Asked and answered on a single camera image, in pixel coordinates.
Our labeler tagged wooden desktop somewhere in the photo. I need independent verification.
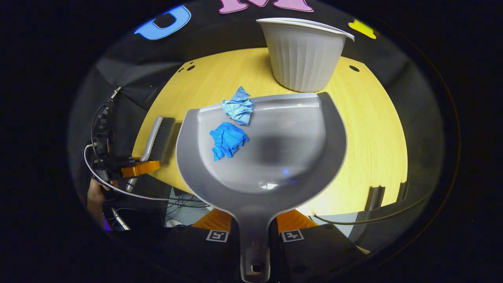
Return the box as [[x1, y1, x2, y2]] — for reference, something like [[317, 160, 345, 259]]
[[132, 48, 408, 217]]

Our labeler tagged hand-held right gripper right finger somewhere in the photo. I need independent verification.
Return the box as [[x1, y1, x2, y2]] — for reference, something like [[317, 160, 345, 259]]
[[269, 209, 368, 281]]

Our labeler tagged light blue paper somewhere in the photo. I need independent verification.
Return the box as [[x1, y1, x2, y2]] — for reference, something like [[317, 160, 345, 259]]
[[221, 86, 255, 125]]

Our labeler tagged black cable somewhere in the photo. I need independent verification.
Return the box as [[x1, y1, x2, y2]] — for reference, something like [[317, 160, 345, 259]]
[[90, 86, 122, 158]]

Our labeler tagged white cable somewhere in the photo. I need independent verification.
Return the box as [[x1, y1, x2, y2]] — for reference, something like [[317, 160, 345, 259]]
[[83, 143, 213, 205]]

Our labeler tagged dark blue paper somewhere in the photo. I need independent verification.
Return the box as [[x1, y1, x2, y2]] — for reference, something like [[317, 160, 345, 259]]
[[209, 122, 249, 162]]

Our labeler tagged grey dustpan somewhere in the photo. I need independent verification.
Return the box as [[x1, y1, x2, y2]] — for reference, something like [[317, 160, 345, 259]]
[[176, 92, 349, 283]]

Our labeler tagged grey cable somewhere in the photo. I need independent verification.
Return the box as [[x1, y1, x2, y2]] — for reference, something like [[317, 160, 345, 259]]
[[312, 195, 429, 225]]

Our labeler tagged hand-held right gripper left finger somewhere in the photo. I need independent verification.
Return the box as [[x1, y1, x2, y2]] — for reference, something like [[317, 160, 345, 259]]
[[155, 208, 241, 280]]

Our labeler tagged tangle of dark cables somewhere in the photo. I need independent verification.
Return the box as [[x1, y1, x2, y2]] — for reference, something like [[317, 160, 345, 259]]
[[165, 188, 211, 221]]

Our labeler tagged small grey broom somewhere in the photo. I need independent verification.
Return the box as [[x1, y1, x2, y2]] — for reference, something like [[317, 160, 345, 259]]
[[126, 116, 176, 192]]

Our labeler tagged white ribbed garbage bin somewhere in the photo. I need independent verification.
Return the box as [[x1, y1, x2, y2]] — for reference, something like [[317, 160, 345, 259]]
[[256, 17, 355, 93]]

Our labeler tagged black backdrop cloth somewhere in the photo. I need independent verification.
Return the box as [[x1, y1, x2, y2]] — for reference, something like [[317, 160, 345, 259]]
[[69, 0, 444, 244]]

